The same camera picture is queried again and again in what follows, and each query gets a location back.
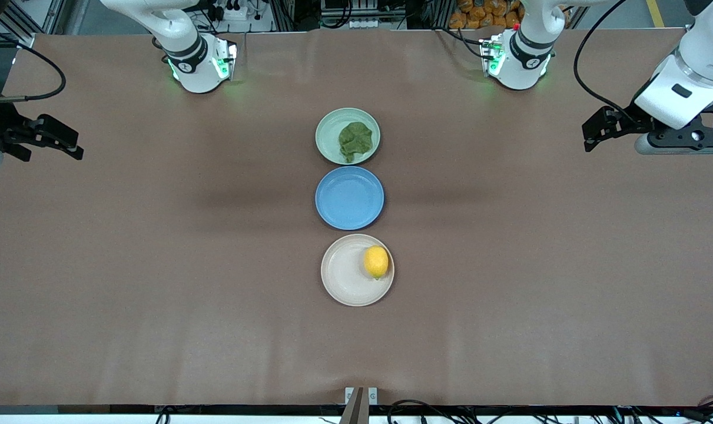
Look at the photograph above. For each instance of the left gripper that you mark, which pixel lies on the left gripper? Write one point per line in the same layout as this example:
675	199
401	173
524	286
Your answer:
626	124

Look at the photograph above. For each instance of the green lettuce leaf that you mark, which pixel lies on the green lettuce leaf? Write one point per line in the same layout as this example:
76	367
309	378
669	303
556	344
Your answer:
355	140

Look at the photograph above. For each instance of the yellow lemon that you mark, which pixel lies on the yellow lemon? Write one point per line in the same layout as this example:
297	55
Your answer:
376	262

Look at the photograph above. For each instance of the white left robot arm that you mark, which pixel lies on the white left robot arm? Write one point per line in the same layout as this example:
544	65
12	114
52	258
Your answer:
524	70

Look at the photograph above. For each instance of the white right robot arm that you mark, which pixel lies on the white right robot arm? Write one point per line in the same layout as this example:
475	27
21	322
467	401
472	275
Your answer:
185	65

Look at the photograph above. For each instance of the grey right arm base box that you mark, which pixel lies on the grey right arm base box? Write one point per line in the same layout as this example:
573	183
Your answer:
225	59

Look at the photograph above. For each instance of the bag of oranges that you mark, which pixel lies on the bag of oranges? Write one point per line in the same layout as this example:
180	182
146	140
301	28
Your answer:
480	15

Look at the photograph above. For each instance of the brown table cover sheet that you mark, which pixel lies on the brown table cover sheet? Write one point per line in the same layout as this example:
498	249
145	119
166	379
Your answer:
156	324

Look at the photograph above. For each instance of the white power strip with plugs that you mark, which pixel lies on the white power strip with plugs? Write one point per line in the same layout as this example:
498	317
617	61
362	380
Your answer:
235	13

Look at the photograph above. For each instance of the blue plate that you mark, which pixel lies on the blue plate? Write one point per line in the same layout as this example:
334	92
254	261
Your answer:
349	198

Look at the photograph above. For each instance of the black equipment rack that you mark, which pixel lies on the black equipment rack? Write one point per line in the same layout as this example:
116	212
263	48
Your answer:
362	9

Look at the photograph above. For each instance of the pale green plate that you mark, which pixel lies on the pale green plate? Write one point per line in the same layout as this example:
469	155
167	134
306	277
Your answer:
330	138

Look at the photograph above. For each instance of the beige plate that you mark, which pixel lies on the beige plate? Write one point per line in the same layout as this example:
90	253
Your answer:
344	274

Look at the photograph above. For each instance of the aluminium frame profile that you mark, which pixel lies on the aluminium frame profile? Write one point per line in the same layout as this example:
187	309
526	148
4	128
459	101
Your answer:
3	40

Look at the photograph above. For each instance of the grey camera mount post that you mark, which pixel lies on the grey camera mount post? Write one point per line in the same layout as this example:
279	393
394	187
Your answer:
355	409

